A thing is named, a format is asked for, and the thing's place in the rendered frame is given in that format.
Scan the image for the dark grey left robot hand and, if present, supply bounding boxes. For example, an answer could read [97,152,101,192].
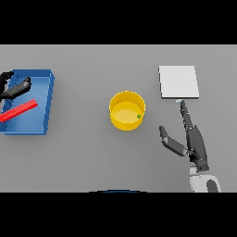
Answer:
[0,70,32,104]

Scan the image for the pale square measuring scale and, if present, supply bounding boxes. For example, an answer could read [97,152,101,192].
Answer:
[158,65,200,104]

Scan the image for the yellow bowl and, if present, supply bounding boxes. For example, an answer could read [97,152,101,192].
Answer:
[108,90,146,131]

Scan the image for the red beaker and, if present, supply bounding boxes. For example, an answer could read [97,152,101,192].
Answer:
[0,99,39,123]

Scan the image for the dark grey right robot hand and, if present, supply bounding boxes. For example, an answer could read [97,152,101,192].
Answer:
[158,99,210,172]

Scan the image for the blue plastic tray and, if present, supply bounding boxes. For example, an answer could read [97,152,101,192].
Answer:
[0,69,56,136]

